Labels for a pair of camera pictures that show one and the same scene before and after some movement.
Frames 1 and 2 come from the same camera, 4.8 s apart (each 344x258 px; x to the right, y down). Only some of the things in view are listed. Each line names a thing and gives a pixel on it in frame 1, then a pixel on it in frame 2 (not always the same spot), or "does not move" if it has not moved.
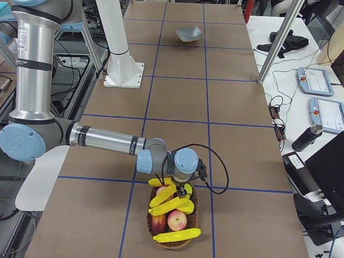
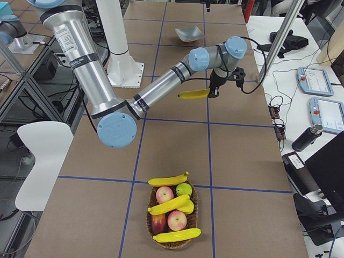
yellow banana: (163, 195) → (194, 94)
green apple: (188, 188) does not move
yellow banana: (167, 207) does not move
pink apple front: (177, 220) does not move
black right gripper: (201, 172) → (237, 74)
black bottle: (306, 137) does not move
